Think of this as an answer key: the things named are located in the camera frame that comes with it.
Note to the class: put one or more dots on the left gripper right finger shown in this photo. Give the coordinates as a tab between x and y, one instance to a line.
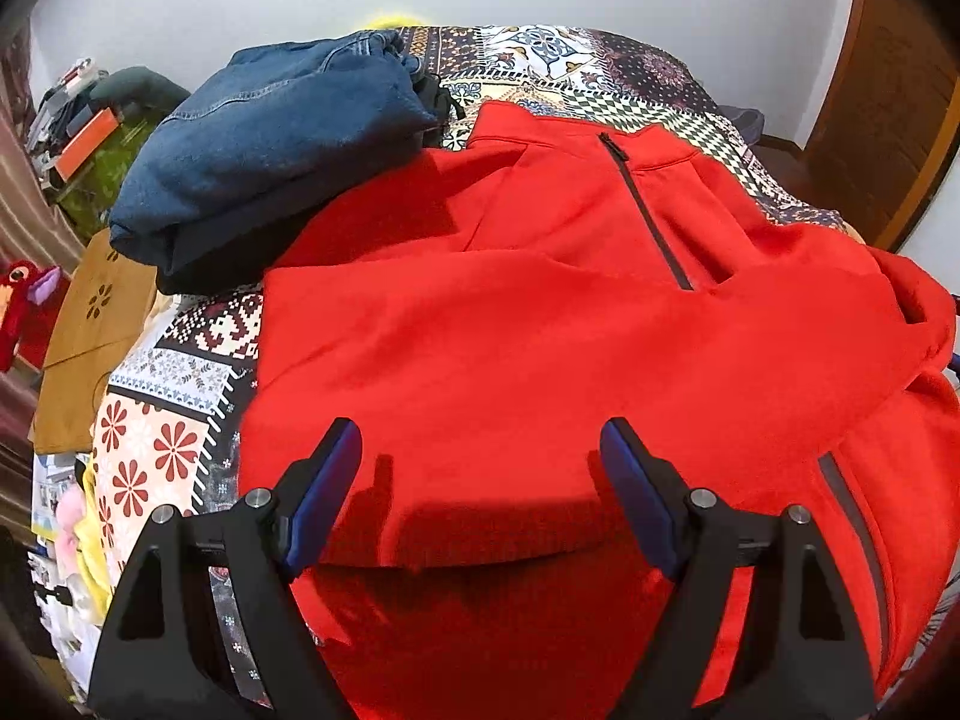
801	653

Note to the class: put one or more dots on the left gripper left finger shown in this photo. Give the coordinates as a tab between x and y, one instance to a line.
161	655

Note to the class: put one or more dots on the red zip jacket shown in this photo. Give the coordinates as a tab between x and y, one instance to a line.
775	367

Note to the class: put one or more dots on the yellow fleece blanket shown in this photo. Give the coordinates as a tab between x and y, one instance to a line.
90	555

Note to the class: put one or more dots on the patchwork patterned bedspread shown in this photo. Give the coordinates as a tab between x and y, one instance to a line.
187	359

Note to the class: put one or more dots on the red plush toy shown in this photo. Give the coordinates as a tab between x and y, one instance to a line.
31	301

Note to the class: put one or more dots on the striped brown curtain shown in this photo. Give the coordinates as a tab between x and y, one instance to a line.
31	230

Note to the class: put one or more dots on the green patterned storage box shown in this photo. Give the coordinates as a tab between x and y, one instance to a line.
88	196

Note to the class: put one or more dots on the orange flat box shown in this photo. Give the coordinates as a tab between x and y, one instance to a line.
86	141

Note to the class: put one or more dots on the folded blue jeans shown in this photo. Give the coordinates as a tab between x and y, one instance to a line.
227	180

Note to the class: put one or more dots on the brown wooden wardrobe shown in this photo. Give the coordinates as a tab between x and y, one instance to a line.
888	128

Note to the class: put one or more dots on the grey backpack on floor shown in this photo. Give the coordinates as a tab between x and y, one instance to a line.
749	122

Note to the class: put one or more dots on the folded black garment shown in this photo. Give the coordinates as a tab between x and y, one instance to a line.
440	103

